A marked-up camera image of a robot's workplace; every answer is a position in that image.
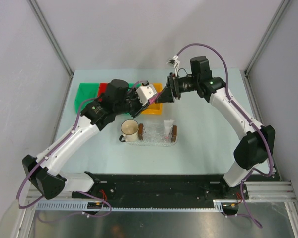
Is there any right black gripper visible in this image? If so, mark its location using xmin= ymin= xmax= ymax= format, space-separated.
xmin=155 ymin=73 xmax=199 ymax=104

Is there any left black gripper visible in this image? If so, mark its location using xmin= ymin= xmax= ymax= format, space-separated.
xmin=114 ymin=87 xmax=150 ymax=119

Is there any pink toothpaste tube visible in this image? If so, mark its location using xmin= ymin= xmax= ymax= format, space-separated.
xmin=149 ymin=93 xmax=161 ymax=105

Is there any cream enamel mug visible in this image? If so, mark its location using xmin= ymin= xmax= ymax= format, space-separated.
xmin=119 ymin=119 xmax=139 ymax=142

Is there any white toothpaste tube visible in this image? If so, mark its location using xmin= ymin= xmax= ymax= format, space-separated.
xmin=164 ymin=119 xmax=174 ymax=138

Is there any clear holder with brown ends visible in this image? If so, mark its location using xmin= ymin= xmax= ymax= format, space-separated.
xmin=138 ymin=123 xmax=178 ymax=145

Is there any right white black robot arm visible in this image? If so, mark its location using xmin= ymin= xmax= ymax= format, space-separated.
xmin=157 ymin=56 xmax=276 ymax=199

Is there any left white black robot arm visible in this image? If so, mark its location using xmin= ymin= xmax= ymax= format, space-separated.
xmin=22 ymin=79 xmax=156 ymax=200

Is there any clear oval glass tray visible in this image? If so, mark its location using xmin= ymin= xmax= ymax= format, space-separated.
xmin=126 ymin=123 xmax=178 ymax=147

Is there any yellow plastic bin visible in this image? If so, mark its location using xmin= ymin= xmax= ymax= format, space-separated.
xmin=141 ymin=83 xmax=163 ymax=116

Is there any green plastic bin middle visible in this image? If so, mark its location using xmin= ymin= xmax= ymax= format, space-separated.
xmin=120 ymin=83 xmax=142 ymax=114

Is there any green plastic bin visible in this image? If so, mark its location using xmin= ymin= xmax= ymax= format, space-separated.
xmin=74 ymin=83 xmax=100 ymax=113
xmin=120 ymin=83 xmax=142 ymax=114

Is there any red plastic bin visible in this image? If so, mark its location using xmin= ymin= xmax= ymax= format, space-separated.
xmin=97 ymin=83 xmax=108 ymax=97

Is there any green plastic bin left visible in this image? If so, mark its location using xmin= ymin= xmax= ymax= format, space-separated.
xmin=74 ymin=83 xmax=100 ymax=113

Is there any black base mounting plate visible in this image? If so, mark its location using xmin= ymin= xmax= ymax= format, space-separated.
xmin=41 ymin=174 xmax=281 ymax=209

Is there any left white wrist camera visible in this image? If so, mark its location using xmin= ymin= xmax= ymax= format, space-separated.
xmin=136 ymin=84 xmax=157 ymax=106

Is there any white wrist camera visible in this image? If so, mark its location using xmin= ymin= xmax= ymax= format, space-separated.
xmin=167 ymin=55 xmax=180 ymax=76
xmin=136 ymin=84 xmax=157 ymax=106

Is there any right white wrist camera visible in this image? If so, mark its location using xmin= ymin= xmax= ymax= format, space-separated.
xmin=167 ymin=55 xmax=180 ymax=76

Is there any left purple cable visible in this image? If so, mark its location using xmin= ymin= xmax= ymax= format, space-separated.
xmin=16 ymin=80 xmax=149 ymax=223

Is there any purple cable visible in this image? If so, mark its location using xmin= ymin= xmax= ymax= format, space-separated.
xmin=16 ymin=80 xmax=149 ymax=223
xmin=175 ymin=43 xmax=275 ymax=229

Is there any white slotted cable duct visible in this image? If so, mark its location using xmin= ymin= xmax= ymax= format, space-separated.
xmin=35 ymin=200 xmax=239 ymax=212

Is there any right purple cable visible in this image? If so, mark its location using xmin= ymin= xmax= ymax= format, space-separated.
xmin=175 ymin=43 xmax=275 ymax=229

